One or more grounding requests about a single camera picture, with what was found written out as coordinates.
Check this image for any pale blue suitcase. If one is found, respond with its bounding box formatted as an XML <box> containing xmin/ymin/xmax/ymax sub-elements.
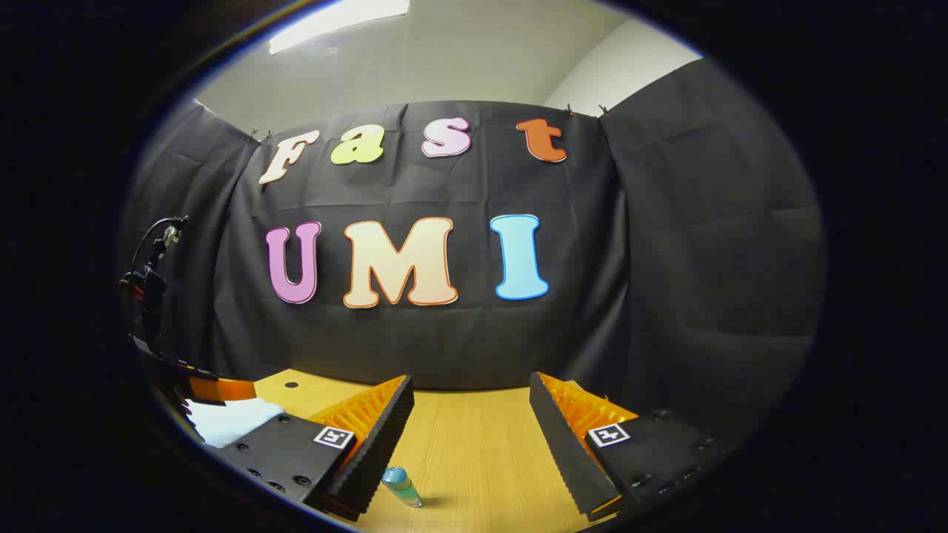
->
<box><xmin>184</xmin><ymin>398</ymin><xmax>287</xmax><ymax>449</ymax></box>

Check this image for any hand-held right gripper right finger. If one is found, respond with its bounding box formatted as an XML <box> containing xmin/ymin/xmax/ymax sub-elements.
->
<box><xmin>529</xmin><ymin>372</ymin><xmax>734</xmax><ymax>519</ymax></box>

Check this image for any small blue-capped clear bottle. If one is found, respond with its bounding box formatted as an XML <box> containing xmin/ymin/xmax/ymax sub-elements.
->
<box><xmin>381</xmin><ymin>466</ymin><xmax>424</xmax><ymax>509</ymax></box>

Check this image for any black backdrop cloth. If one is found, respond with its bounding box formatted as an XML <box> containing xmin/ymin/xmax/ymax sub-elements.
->
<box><xmin>118</xmin><ymin>58</ymin><xmax>827</xmax><ymax>445</ymax></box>

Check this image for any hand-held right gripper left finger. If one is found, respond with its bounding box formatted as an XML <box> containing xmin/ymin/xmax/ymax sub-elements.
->
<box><xmin>211</xmin><ymin>375</ymin><xmax>415</xmax><ymax>523</ymax></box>

